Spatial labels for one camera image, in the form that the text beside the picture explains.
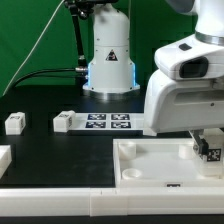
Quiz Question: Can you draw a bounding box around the white cable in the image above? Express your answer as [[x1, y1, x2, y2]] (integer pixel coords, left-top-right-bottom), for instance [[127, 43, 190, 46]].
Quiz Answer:
[[2, 0, 65, 98]]

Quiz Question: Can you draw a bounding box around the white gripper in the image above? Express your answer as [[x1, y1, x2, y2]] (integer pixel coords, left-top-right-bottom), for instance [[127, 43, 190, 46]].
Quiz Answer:
[[143, 70, 224, 156]]

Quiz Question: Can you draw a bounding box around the white square tabletop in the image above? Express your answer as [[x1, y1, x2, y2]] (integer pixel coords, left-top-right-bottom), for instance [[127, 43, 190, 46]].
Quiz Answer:
[[113, 138, 224, 188]]

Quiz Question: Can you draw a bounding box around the white left fence piece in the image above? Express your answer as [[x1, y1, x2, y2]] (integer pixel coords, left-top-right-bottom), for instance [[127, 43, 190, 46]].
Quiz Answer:
[[0, 145, 12, 179]]

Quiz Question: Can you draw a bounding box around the white marker base plate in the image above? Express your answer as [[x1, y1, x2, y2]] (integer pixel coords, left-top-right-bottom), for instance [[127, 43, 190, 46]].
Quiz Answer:
[[71, 113, 143, 131]]

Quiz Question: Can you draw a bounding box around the white front fence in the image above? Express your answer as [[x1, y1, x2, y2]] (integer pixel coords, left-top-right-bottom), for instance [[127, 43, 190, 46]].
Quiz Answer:
[[0, 187, 224, 217]]

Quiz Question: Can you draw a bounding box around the black cable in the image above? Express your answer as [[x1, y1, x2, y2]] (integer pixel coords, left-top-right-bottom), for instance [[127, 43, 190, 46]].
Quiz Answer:
[[11, 67, 88, 89]]

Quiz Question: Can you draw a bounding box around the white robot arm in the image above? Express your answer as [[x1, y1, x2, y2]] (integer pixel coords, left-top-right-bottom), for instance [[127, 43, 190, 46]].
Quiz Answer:
[[83, 0, 224, 155]]

